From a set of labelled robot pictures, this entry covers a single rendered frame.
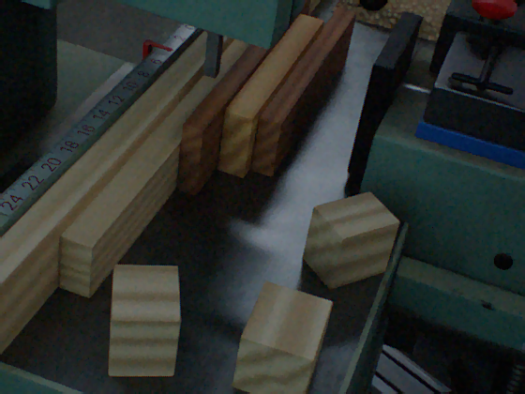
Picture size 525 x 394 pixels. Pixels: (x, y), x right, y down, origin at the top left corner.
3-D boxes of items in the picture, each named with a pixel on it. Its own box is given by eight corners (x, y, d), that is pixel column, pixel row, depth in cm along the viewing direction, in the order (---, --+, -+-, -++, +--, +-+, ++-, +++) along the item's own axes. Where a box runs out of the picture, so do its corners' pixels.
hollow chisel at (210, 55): (214, 79, 64) (222, 13, 61) (202, 75, 64) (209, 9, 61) (219, 73, 65) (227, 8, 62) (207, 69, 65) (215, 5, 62)
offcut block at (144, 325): (108, 377, 48) (112, 320, 46) (110, 318, 52) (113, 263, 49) (173, 376, 49) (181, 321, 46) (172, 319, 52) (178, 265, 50)
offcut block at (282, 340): (301, 410, 48) (313, 360, 46) (231, 387, 49) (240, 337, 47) (321, 349, 52) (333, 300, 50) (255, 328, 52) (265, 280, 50)
